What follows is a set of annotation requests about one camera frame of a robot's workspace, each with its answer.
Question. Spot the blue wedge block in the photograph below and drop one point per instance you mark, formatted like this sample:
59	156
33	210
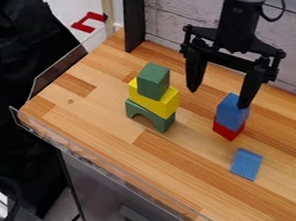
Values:
246	164

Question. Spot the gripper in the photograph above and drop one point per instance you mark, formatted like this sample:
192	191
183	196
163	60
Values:
237	30

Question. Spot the green arch block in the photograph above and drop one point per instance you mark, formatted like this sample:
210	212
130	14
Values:
149	115

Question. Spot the red block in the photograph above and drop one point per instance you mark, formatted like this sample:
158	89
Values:
227	131

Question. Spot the red bracket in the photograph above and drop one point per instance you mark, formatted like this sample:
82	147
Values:
87	22

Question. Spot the blue cube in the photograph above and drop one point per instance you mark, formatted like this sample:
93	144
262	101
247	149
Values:
229	113

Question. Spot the black post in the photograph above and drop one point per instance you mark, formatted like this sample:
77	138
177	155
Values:
133	15

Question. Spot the green cube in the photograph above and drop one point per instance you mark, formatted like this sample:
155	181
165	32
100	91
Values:
153	81

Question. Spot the yellow block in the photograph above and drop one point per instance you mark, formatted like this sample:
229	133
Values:
156	101

